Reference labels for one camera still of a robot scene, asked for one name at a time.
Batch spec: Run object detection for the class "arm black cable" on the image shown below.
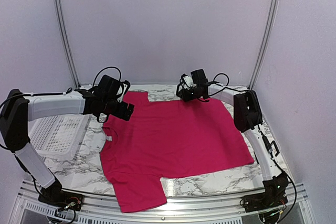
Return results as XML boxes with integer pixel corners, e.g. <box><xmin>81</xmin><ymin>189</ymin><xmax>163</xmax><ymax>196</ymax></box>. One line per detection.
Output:
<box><xmin>89</xmin><ymin>67</ymin><xmax>124</xmax><ymax>93</ymax></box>
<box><xmin>209</xmin><ymin>73</ymin><xmax>232</xmax><ymax>90</ymax></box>

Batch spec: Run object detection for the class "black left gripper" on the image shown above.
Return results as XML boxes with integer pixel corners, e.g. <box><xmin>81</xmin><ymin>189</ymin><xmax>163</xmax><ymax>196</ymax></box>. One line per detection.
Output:
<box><xmin>102</xmin><ymin>98</ymin><xmax>134</xmax><ymax>121</ymax></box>

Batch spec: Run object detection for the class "white plastic basket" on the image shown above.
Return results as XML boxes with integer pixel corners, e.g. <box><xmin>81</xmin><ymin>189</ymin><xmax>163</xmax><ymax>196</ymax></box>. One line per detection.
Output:
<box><xmin>28</xmin><ymin>115</ymin><xmax>90</xmax><ymax>161</ymax></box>

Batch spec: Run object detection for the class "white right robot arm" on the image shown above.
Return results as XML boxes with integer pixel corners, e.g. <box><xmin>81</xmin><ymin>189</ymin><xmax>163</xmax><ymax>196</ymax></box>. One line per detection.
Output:
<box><xmin>176</xmin><ymin>81</ymin><xmax>289</xmax><ymax>212</ymax></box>

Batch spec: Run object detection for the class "magenta t-shirt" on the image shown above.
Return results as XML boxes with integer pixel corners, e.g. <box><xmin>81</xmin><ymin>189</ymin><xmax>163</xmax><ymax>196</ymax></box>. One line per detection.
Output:
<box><xmin>100</xmin><ymin>91</ymin><xmax>254</xmax><ymax>213</ymax></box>

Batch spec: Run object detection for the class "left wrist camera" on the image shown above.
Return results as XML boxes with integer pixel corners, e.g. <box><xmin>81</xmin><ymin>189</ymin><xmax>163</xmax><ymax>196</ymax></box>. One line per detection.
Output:
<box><xmin>94</xmin><ymin>74</ymin><xmax>131</xmax><ymax>103</ymax></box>

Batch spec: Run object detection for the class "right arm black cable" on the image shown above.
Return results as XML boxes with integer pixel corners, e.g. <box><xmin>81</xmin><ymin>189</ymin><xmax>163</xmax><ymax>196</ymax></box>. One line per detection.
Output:
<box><xmin>209</xmin><ymin>73</ymin><xmax>232</xmax><ymax>90</ymax></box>

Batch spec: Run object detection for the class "black brooch box near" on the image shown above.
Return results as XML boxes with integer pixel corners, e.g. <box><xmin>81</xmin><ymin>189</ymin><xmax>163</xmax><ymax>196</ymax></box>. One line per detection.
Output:
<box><xmin>266</xmin><ymin>141</ymin><xmax>280</xmax><ymax>158</ymax></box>

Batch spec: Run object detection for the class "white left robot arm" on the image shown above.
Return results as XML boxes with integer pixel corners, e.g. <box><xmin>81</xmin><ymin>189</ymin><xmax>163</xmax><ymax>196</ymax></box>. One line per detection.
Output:
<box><xmin>1</xmin><ymin>85</ymin><xmax>134</xmax><ymax>206</ymax></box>

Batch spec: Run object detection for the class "aluminium left corner post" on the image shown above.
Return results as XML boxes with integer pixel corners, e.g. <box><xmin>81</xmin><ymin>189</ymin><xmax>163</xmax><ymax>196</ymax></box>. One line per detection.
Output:
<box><xmin>54</xmin><ymin>0</ymin><xmax>81</xmax><ymax>88</ymax></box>

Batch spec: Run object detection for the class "aluminium right corner post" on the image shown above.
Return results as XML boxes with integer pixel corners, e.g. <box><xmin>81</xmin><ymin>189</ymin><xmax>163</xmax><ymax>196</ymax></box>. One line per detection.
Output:
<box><xmin>248</xmin><ymin>0</ymin><xmax>279</xmax><ymax>89</ymax></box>

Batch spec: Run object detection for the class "aluminium corner post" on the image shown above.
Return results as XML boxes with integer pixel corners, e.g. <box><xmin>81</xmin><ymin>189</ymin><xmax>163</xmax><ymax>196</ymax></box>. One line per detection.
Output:
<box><xmin>248</xmin><ymin>0</ymin><xmax>279</xmax><ymax>89</ymax></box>
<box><xmin>54</xmin><ymin>0</ymin><xmax>81</xmax><ymax>88</ymax></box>

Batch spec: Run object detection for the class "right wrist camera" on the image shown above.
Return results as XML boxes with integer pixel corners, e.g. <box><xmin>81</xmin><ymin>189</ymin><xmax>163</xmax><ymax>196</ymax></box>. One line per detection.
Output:
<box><xmin>180</xmin><ymin>69</ymin><xmax>208</xmax><ymax>89</ymax></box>

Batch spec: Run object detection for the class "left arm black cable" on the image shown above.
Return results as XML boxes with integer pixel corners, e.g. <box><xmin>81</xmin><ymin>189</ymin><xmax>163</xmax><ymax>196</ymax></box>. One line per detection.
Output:
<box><xmin>89</xmin><ymin>67</ymin><xmax>124</xmax><ymax>93</ymax></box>

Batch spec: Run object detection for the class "aluminium front frame rail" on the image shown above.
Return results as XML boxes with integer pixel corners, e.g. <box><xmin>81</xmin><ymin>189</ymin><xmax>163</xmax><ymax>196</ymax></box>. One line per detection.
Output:
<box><xmin>7</xmin><ymin>176</ymin><xmax>316</xmax><ymax>224</ymax></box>

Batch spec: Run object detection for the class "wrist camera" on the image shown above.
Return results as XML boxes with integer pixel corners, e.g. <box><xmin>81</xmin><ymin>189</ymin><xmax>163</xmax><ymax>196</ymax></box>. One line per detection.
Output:
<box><xmin>180</xmin><ymin>69</ymin><xmax>208</xmax><ymax>89</ymax></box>
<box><xmin>94</xmin><ymin>74</ymin><xmax>131</xmax><ymax>103</ymax></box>

